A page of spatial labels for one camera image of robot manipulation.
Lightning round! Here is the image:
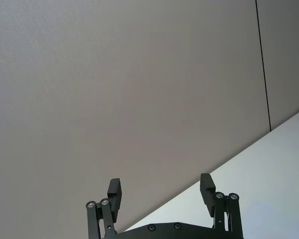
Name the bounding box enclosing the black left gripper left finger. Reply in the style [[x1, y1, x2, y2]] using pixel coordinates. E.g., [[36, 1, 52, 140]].
[[85, 178, 123, 239]]

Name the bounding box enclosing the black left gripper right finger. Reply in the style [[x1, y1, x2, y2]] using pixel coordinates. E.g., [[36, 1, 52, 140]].
[[200, 173, 244, 239]]

